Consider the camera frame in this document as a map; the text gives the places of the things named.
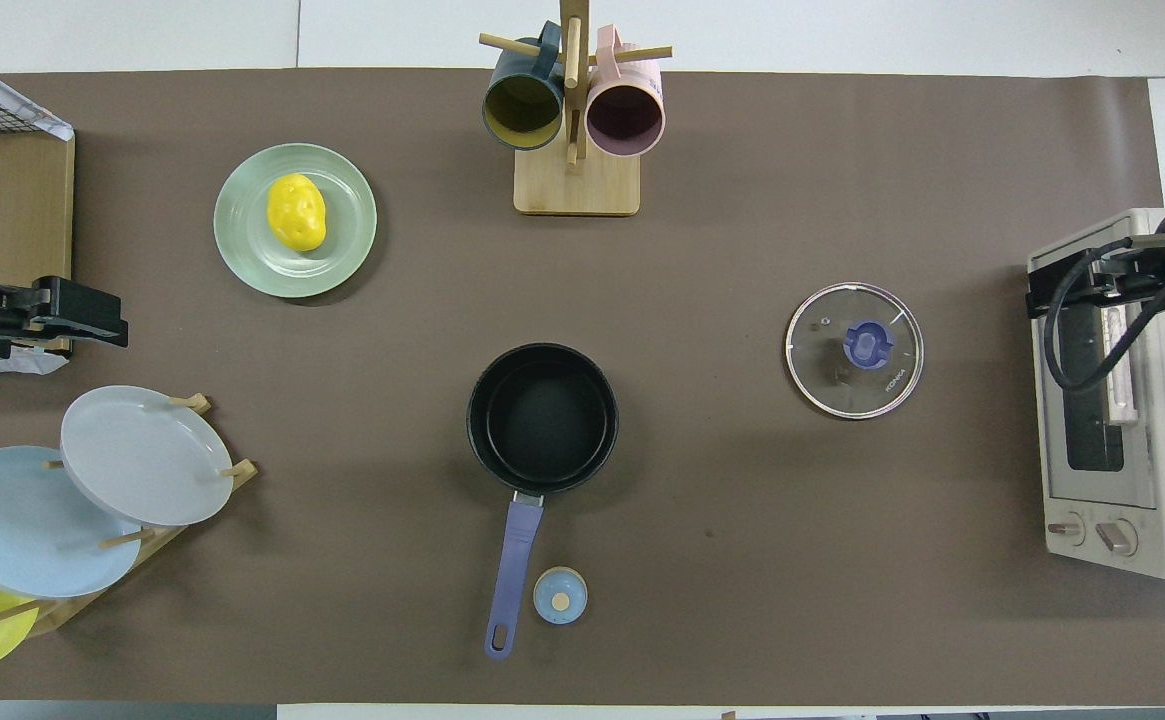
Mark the brown table mat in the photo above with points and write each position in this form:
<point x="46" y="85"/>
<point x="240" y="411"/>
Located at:
<point x="742" y="550"/>

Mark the grey plate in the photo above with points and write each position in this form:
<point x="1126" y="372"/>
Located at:
<point x="142" y="455"/>

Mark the glass lid blue knob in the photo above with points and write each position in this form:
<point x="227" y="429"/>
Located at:
<point x="854" y="350"/>

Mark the dark blue mug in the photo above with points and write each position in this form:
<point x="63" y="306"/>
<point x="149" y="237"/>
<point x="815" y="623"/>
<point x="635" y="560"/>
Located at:
<point x="522" y="105"/>

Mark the wooden plate rack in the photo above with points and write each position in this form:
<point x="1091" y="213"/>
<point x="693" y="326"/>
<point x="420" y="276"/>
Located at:
<point x="157" y="540"/>

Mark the white plastic bag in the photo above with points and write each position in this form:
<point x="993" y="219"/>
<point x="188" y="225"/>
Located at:
<point x="22" y="108"/>
<point x="12" y="363"/>

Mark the wooden shelf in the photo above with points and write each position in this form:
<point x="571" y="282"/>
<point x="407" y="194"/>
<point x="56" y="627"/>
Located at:
<point x="22" y="210"/>

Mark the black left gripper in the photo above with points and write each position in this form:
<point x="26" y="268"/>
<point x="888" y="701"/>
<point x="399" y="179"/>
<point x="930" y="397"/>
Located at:
<point x="7" y="320"/>

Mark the pink mug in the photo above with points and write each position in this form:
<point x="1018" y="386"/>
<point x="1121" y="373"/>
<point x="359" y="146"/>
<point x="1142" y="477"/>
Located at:
<point x="625" y="115"/>

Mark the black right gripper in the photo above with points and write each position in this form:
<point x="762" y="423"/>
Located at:
<point x="1142" y="270"/>

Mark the yellow potato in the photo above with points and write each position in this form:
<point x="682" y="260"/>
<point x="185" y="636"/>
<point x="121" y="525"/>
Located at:
<point x="296" y="212"/>

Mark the light blue plate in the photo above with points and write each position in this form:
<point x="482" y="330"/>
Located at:
<point x="22" y="530"/>

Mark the light green plate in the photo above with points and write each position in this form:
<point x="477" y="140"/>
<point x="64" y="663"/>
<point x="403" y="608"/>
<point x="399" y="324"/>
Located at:
<point x="242" y="240"/>

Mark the wooden mug tree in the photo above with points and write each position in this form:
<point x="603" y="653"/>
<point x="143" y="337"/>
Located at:
<point x="577" y="185"/>

